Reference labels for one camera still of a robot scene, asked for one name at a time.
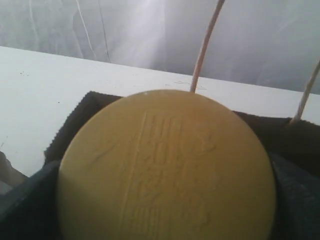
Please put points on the nut jar with yellow lid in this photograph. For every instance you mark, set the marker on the nut jar with yellow lid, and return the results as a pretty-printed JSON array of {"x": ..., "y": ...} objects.
[{"x": 166, "y": 165}]

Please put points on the brown paper bag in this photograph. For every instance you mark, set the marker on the brown paper bag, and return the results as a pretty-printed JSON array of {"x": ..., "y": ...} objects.
[{"x": 293, "y": 139}]

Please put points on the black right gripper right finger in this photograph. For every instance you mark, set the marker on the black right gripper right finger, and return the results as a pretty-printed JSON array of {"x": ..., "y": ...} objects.
[{"x": 297, "y": 202}]

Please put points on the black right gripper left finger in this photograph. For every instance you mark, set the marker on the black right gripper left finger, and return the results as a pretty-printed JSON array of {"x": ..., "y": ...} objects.
[{"x": 28, "y": 211}]

